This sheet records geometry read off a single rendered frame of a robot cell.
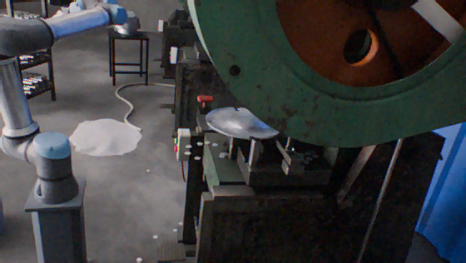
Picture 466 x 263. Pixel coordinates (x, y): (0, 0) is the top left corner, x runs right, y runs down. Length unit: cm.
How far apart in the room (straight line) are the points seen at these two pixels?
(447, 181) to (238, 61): 172
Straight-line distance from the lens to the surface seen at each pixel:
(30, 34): 123
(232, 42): 73
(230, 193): 114
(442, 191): 230
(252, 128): 127
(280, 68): 77
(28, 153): 143
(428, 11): 95
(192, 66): 280
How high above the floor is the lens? 128
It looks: 24 degrees down
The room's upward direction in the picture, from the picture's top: 7 degrees clockwise
